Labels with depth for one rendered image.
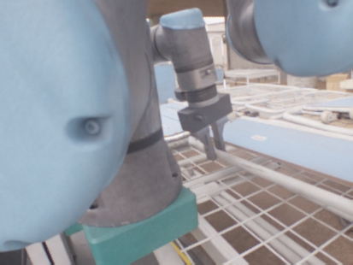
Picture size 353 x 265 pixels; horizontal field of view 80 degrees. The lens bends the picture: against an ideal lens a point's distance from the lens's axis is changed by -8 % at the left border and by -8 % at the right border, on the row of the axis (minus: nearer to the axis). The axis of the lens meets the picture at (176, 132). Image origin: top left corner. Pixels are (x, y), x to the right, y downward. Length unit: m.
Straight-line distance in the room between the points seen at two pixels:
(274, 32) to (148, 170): 0.21
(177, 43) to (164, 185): 0.29
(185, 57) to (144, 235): 0.34
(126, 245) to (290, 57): 0.27
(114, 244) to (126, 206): 0.05
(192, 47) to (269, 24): 0.30
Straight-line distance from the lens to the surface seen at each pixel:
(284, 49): 0.18
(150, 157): 0.30
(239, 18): 0.29
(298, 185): 0.46
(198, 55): 0.48
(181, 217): 0.34
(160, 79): 2.08
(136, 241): 0.32
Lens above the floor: 0.85
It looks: 17 degrees down
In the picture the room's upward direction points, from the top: 7 degrees counter-clockwise
